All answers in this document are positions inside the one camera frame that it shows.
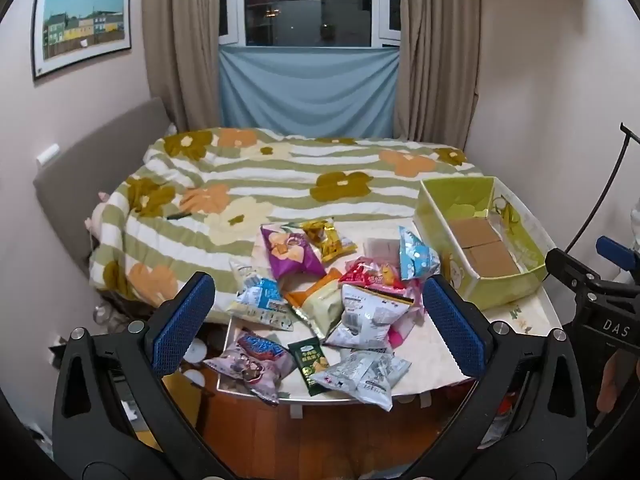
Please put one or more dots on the white wall fixture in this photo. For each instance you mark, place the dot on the white wall fixture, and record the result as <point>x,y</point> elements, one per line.
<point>48,154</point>

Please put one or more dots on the pale purple snack bag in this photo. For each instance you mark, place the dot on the pale purple snack bag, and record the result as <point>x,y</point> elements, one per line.
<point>252,360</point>

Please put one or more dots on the orange and cream snack bag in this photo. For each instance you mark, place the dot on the orange and cream snack bag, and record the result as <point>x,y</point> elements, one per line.
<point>320,305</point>

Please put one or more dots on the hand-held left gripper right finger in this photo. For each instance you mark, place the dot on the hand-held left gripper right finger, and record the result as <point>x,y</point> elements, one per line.
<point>455,330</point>

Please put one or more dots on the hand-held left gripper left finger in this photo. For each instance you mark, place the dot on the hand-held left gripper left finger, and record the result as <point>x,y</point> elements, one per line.
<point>185,325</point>

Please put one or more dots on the flower striped blanket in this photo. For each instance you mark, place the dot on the flower striped blanket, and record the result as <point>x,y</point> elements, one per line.
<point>280,180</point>

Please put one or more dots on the pink snack bag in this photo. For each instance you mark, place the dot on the pink snack bag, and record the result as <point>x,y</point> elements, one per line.
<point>407,325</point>

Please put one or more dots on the beige curtain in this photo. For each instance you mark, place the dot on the beige curtain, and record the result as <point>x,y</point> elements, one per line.
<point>182,45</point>
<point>437,55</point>

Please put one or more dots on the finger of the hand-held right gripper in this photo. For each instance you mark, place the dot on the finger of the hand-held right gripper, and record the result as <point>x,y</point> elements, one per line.
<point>570,267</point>
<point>615,250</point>

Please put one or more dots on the red snack bag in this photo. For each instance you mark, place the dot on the red snack bag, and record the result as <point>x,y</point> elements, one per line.
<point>372,275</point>

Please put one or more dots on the window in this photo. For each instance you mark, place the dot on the window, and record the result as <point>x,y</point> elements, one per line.
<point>307,2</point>

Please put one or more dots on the gold snack bag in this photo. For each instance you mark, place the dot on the gold snack bag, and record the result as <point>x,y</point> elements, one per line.
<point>327,240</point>

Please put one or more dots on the grey headboard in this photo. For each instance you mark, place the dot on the grey headboard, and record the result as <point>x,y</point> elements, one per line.
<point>95,160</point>

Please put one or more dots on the silver snack bag orange edge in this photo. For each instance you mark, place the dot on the silver snack bag orange edge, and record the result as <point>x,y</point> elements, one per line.
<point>367,320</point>

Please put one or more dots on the framed wall picture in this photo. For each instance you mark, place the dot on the framed wall picture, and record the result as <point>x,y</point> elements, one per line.
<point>82,27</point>

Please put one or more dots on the light blue snack bag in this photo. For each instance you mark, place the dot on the light blue snack bag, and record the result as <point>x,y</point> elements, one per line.
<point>415,255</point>

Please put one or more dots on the brown cardboard piece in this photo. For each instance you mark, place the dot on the brown cardboard piece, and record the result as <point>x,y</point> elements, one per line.
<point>492,260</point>
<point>472,232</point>

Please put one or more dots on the white round object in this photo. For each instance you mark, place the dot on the white round object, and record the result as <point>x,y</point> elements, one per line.
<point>196,352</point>

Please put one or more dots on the person's right hand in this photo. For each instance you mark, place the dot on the person's right hand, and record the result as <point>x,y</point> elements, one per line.
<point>617,380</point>

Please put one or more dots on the blue and white snack bag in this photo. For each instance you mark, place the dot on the blue and white snack bag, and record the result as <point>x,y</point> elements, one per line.
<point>260,300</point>

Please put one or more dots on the blue cloth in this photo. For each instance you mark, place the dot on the blue cloth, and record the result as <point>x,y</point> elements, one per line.
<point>307,92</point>

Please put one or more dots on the green cardboard box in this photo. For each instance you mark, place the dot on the green cardboard box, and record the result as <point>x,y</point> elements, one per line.
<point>455,200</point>

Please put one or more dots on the clear plastic packet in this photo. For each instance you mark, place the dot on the clear plastic packet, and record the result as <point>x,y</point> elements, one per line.
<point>380,250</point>

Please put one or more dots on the small green snack packet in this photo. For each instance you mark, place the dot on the small green snack packet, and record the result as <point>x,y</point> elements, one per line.
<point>307,365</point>

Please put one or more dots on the pink plush toy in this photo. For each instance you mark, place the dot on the pink plush toy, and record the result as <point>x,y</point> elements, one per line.
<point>95,217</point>

